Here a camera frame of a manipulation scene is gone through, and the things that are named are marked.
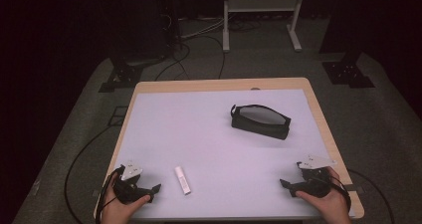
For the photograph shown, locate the white floor cables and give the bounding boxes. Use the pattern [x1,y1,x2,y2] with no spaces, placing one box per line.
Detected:
[178,16,230,41]

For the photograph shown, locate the person's left hand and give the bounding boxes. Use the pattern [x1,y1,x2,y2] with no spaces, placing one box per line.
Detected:
[100,173,151,224]

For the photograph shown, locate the dark equipment cabinet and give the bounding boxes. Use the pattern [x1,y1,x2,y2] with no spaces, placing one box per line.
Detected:
[107,0,182,64]

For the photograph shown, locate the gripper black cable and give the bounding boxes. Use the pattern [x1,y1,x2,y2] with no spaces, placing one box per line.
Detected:
[95,166,126,224]
[326,170,352,213]

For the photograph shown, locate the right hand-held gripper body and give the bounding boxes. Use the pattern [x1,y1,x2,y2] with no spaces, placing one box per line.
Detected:
[296,154,337,199]

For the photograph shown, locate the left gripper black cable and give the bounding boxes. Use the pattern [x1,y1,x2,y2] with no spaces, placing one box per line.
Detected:
[95,166,126,224]

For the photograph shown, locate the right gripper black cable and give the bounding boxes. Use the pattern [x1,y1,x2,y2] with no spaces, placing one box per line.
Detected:
[326,170,352,213]

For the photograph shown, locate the person's right hand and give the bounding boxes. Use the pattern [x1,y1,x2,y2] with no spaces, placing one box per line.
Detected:
[295,166,352,224]

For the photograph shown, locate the black looped floor cable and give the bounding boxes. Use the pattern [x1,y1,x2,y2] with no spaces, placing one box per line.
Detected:
[153,34,227,82]

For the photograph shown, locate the black mesh zipper pouch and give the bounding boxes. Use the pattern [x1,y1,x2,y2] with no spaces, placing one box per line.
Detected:
[230,104,293,141]

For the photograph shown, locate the white metal stand frame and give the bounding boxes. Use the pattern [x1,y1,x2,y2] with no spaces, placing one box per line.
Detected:
[222,0,307,53]

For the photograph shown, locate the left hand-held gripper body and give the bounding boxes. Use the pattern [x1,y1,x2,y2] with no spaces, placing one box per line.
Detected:
[112,159,155,205]

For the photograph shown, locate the white tube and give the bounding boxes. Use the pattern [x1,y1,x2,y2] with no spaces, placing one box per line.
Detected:
[174,165,192,196]

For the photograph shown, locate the black stand base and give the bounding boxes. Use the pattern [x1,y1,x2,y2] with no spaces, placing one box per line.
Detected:
[321,51,376,89]
[99,58,144,94]

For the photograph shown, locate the white table mat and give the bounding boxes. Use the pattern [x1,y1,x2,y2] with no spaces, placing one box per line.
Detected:
[113,89,356,219]

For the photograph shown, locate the long black floor cable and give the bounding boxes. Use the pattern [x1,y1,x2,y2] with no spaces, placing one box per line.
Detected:
[64,125,117,224]

